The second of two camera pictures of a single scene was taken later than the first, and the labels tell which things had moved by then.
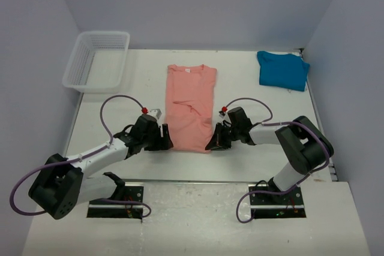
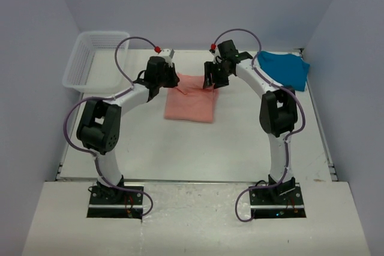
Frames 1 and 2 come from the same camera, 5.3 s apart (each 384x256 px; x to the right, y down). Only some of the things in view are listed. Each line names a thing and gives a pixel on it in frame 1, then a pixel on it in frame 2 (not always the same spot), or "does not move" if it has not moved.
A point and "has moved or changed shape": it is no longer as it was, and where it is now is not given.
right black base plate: x=273 y=206 does not move
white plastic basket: x=98 y=63 does not move
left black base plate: x=130 y=191 does not move
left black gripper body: x=153 y=141 -> x=167 y=79
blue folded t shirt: x=285 y=71 does not move
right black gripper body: x=225 y=135 -> x=220 y=75
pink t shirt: x=190 y=95 has moved or changed shape
